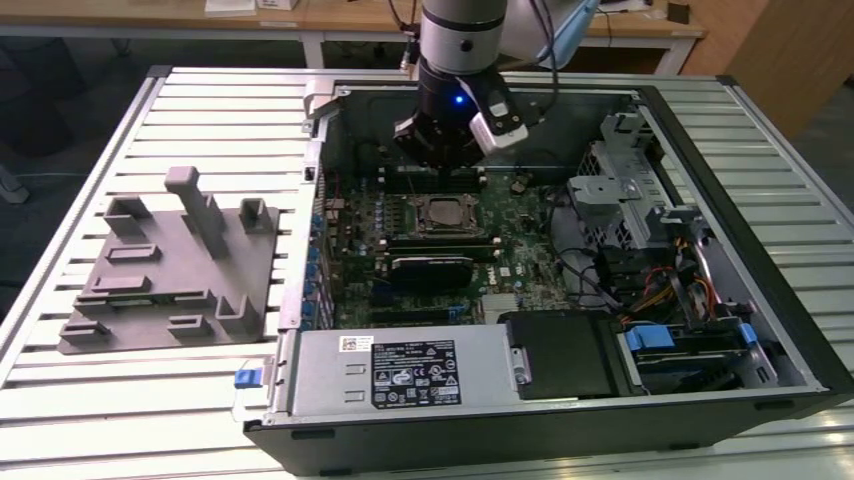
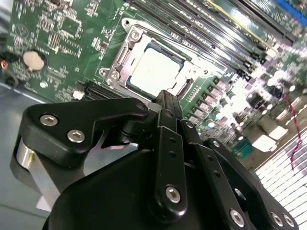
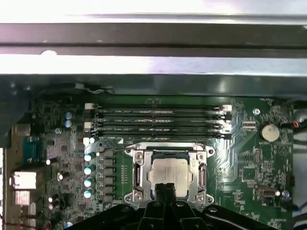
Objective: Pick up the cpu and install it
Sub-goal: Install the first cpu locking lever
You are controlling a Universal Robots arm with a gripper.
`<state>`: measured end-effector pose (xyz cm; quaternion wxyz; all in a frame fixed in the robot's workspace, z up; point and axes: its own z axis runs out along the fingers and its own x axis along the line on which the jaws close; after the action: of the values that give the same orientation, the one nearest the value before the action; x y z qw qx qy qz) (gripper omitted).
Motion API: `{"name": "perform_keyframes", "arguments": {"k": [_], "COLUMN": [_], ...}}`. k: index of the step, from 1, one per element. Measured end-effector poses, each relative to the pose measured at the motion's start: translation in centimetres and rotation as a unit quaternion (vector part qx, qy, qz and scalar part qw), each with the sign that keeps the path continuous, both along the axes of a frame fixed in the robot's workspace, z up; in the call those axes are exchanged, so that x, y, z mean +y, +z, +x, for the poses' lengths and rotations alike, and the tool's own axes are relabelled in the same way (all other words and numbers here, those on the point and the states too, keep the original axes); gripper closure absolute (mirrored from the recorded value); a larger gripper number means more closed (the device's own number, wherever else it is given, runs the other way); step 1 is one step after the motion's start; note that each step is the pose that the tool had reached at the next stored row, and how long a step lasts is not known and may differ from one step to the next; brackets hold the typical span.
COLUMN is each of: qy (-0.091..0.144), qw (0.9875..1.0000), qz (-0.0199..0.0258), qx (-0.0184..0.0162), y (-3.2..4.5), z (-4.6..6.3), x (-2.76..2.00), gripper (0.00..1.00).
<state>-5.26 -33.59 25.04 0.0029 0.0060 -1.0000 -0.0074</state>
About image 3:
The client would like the metal socket cover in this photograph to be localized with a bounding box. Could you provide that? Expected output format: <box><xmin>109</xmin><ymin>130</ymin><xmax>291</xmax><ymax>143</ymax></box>
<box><xmin>132</xmin><ymin>148</ymin><xmax>208</xmax><ymax>204</ymax></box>

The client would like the silver CPU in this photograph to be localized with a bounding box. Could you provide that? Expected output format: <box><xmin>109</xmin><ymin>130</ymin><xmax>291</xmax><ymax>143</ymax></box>
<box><xmin>147</xmin><ymin>153</ymin><xmax>192</xmax><ymax>195</ymax></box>

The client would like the CPU socket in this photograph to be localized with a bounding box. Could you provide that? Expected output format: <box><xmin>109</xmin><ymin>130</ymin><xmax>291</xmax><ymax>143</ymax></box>
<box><xmin>123</xmin><ymin>142</ymin><xmax>215</xmax><ymax>209</ymax></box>

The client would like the teal rear port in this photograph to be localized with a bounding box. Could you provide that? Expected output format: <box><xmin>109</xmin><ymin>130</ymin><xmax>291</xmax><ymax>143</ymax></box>
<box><xmin>23</xmin><ymin>137</ymin><xmax>46</xmax><ymax>166</ymax></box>

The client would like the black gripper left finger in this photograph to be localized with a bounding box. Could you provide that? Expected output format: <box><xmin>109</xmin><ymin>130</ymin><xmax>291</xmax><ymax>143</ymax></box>
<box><xmin>64</xmin><ymin>183</ymin><xmax>168</xmax><ymax>230</ymax></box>

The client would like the metal locking lever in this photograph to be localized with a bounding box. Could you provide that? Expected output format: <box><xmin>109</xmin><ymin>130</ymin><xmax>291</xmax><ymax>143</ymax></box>
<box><xmin>98</xmin><ymin>148</ymin><xmax>135</xmax><ymax>155</ymax></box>

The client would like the black PC case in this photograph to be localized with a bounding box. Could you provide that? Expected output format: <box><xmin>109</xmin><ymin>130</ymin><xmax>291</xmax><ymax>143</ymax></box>
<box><xmin>0</xmin><ymin>11</ymin><xmax>307</xmax><ymax>230</ymax></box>

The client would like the metal internal USB port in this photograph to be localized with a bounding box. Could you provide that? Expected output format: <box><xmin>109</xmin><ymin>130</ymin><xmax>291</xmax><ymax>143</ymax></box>
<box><xmin>254</xmin><ymin>184</ymin><xmax>281</xmax><ymax>199</ymax></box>

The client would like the silver rear port block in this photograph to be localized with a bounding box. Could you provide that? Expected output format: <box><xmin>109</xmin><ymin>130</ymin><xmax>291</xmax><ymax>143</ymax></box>
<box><xmin>13</xmin><ymin>190</ymin><xmax>36</xmax><ymax>218</ymax></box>
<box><xmin>9</xmin><ymin>170</ymin><xmax>37</xmax><ymax>190</ymax></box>

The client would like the green motherboard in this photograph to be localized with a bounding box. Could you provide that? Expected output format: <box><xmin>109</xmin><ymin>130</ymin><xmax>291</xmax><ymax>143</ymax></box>
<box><xmin>24</xmin><ymin>94</ymin><xmax>295</xmax><ymax>230</ymax></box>

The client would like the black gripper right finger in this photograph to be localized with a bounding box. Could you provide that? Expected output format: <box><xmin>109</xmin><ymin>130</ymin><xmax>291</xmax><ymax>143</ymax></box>
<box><xmin>165</xmin><ymin>183</ymin><xmax>269</xmax><ymax>230</ymax></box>

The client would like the round coin cell battery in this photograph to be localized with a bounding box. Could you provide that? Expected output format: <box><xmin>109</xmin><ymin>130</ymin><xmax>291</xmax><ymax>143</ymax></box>
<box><xmin>260</xmin><ymin>121</ymin><xmax>281</xmax><ymax>142</ymax></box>

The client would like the black RAM slot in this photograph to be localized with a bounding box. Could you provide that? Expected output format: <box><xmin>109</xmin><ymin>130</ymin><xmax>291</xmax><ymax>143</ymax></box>
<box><xmin>84</xmin><ymin>103</ymin><xmax>233</xmax><ymax>115</ymax></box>
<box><xmin>92</xmin><ymin>133</ymin><xmax>233</xmax><ymax>142</ymax></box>
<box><xmin>92</xmin><ymin>114</ymin><xmax>233</xmax><ymax>123</ymax></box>
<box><xmin>84</xmin><ymin>122</ymin><xmax>233</xmax><ymax>133</ymax></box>

